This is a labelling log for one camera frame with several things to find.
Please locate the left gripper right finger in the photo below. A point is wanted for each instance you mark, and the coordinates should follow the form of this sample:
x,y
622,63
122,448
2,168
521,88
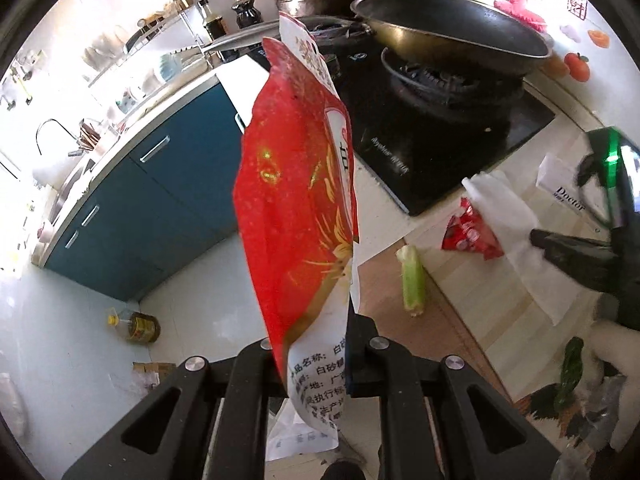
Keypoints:
x,y
440,419

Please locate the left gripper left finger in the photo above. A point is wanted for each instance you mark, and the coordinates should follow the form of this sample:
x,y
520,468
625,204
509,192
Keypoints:
x,y
207,420

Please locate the red white sugar bag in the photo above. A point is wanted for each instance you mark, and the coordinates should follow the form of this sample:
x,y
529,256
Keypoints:
x,y
295,202

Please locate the dark green vegetable leaf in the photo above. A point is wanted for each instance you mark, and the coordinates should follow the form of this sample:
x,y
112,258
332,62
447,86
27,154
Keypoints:
x,y
571,374

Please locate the blue kitchen cabinet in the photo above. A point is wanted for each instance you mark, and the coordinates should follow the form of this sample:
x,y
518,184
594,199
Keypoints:
x,y
163,205

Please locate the white pink toothpaste box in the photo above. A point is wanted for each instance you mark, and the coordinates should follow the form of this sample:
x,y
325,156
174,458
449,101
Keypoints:
x,y
558,179

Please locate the yellow cooking oil bottle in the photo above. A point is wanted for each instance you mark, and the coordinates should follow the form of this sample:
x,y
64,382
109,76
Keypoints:
x,y
134,326

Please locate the cat pattern table mat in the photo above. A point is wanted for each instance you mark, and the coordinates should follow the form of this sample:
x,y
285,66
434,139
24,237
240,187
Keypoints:
x,y
482,308

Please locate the light green celery stalk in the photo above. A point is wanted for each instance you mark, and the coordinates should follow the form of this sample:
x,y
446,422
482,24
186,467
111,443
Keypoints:
x,y
413,280

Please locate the red crumpled wrapper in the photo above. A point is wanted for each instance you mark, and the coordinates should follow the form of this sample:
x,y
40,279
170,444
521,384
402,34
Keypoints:
x,y
467,231

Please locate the orange fruit sticker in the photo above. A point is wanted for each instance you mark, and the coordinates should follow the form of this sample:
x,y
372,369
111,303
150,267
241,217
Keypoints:
x,y
574,64

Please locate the black gas stove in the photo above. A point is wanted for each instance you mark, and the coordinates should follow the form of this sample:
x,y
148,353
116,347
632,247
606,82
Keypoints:
x,y
418,132

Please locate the black wok pan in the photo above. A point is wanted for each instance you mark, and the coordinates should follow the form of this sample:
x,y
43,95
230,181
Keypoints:
x,y
457,35

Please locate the chrome sink faucet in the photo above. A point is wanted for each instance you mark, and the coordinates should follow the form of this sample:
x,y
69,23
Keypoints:
x,y
53,139

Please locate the metal dish rack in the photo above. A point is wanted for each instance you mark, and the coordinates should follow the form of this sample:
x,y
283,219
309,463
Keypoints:
x,y
83,40

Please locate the dark soy sauce bottle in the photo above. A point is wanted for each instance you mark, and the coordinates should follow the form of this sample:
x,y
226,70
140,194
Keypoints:
x,y
214,24

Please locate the red cap sauce bottle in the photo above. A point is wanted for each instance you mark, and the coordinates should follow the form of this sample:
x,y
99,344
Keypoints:
x,y
246,13

